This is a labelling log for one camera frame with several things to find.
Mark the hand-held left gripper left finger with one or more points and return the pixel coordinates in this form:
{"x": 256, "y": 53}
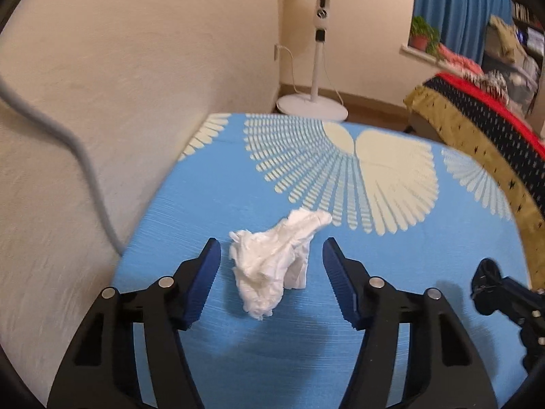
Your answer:
{"x": 204, "y": 281}

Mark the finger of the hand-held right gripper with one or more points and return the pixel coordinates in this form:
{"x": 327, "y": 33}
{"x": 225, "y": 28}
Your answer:
{"x": 487, "y": 285}

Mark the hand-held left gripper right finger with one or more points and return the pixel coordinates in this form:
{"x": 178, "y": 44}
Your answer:
{"x": 340, "y": 281}

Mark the white tissue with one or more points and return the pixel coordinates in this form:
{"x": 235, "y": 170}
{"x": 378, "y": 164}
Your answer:
{"x": 268, "y": 260}

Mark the blue table mat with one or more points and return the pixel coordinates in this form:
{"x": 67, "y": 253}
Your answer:
{"x": 383, "y": 264}

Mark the red starred bed blanket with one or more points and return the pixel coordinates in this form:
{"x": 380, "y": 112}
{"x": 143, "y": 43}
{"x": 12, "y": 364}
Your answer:
{"x": 481, "y": 128}

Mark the black white striped cloth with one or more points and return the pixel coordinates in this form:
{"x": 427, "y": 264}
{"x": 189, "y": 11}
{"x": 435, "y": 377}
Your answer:
{"x": 494, "y": 85}

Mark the clear storage box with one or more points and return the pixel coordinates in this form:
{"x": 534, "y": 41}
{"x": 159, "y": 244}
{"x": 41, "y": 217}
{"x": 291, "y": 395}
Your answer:
{"x": 515, "y": 81}

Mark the pink cloth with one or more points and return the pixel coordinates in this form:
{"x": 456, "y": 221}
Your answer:
{"x": 460, "y": 59}

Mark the white windowsill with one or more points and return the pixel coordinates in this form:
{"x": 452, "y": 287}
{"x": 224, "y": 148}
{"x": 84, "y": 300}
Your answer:
{"x": 415, "y": 53}

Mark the beige coat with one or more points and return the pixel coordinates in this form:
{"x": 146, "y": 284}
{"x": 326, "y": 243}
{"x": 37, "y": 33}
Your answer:
{"x": 504, "y": 36}

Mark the potted green plant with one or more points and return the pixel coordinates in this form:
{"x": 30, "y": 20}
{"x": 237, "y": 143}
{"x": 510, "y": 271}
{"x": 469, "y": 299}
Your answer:
{"x": 422, "y": 34}

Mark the blue curtain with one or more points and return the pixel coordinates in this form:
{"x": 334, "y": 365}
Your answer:
{"x": 455, "y": 4}

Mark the white pedestal fan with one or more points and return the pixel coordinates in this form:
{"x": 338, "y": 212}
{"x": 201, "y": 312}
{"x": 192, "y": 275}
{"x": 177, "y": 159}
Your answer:
{"x": 319, "y": 51}

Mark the white wall socket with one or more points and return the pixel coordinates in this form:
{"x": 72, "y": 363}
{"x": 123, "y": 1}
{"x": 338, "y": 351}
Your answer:
{"x": 276, "y": 52}

